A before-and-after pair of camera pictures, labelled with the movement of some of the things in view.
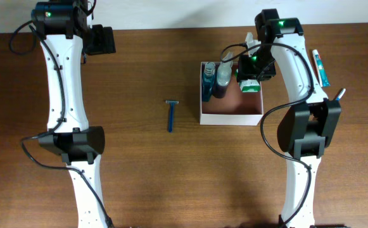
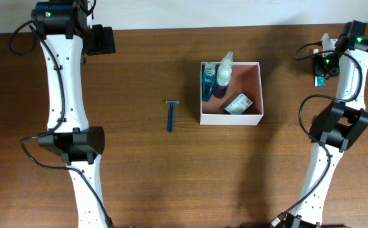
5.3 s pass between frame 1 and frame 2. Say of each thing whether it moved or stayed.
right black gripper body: moved
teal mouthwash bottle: stayed
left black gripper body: stayed
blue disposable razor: stayed
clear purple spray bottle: stayed
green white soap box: moved
